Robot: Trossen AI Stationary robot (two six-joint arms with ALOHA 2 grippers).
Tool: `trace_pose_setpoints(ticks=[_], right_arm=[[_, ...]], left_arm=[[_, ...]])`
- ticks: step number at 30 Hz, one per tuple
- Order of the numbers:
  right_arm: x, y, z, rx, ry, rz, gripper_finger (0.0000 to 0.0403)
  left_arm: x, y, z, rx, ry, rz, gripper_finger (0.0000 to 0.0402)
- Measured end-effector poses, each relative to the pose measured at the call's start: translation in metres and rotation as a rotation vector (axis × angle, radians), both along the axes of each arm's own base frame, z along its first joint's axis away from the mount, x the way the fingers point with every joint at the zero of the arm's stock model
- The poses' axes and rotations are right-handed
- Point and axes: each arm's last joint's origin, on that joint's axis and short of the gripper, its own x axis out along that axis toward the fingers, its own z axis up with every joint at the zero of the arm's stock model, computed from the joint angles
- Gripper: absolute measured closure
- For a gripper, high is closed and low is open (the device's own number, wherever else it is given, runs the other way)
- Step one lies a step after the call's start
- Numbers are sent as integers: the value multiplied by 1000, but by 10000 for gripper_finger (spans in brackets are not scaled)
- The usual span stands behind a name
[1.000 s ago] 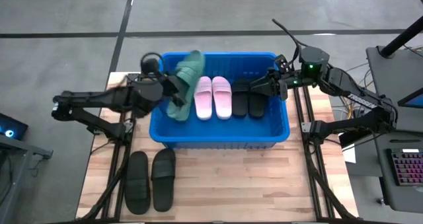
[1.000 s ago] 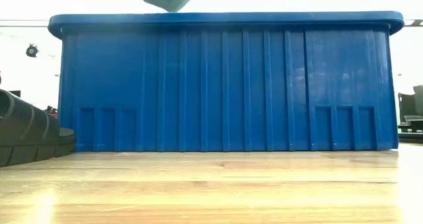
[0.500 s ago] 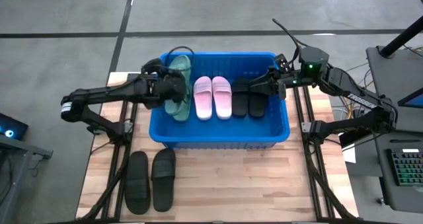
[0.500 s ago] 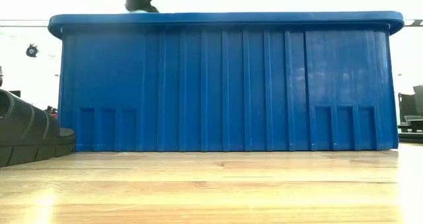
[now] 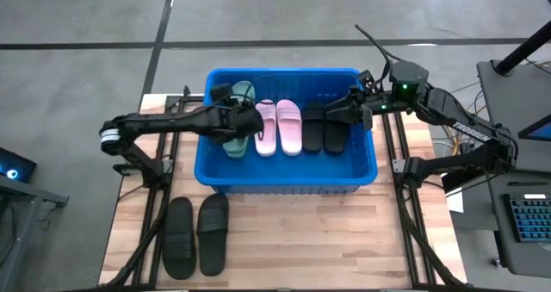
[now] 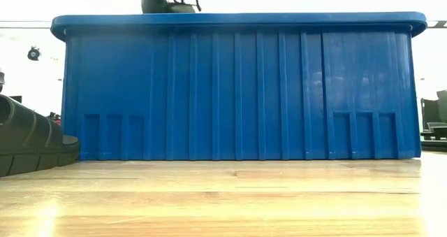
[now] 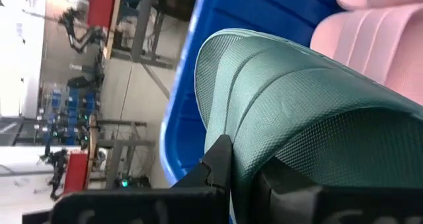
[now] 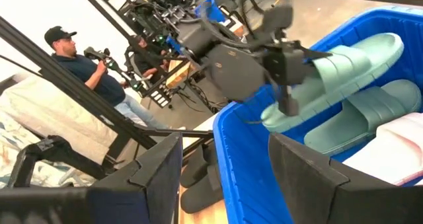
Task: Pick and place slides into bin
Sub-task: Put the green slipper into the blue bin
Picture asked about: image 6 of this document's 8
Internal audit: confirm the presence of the black foam slide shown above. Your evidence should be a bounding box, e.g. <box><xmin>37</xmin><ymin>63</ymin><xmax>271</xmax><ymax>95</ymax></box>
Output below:
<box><xmin>0</xmin><ymin>93</ymin><xmax>81</xmax><ymax>178</ymax></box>

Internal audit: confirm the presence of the blue plastic bin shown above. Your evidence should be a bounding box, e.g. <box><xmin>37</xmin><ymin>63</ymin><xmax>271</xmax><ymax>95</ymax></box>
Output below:
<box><xmin>50</xmin><ymin>11</ymin><xmax>428</xmax><ymax>161</ymax></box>

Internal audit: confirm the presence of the small round black device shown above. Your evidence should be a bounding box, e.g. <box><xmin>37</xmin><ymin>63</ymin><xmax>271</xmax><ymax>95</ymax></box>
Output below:
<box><xmin>27</xmin><ymin>46</ymin><xmax>42</xmax><ymax>62</ymax></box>

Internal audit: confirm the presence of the dark grey background equipment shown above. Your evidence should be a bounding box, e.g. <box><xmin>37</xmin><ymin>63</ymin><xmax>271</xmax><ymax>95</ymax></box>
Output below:
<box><xmin>420</xmin><ymin>89</ymin><xmax>447</xmax><ymax>141</ymax></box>

